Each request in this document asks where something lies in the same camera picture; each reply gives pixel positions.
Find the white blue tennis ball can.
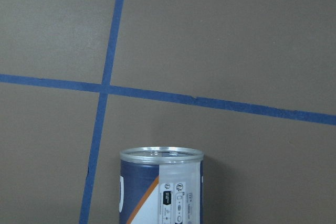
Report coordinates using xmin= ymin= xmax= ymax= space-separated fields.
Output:
xmin=119 ymin=147 xmax=204 ymax=224

